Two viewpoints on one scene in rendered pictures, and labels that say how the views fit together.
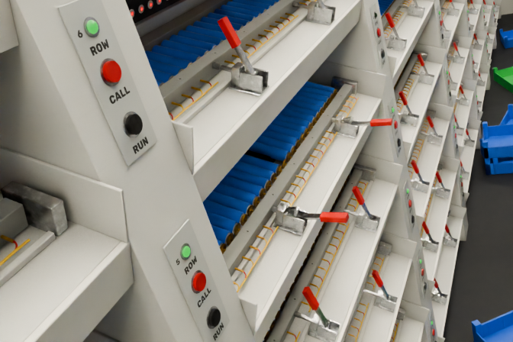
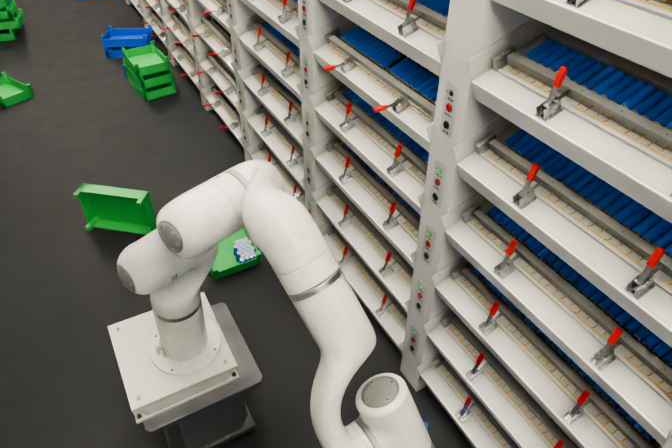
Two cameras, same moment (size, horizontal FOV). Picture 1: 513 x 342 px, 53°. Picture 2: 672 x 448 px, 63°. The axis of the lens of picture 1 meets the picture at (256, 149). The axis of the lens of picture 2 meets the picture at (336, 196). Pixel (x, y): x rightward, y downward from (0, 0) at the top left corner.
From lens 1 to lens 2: 1.84 m
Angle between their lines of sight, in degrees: 95
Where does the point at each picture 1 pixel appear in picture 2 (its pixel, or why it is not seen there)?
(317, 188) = (363, 82)
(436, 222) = (505, 410)
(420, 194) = (480, 321)
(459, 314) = not seen: outside the picture
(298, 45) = (380, 17)
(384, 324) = (378, 217)
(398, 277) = (404, 245)
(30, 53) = not seen: outside the picture
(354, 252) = (380, 156)
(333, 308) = (355, 135)
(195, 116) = not seen: outside the picture
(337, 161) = (378, 95)
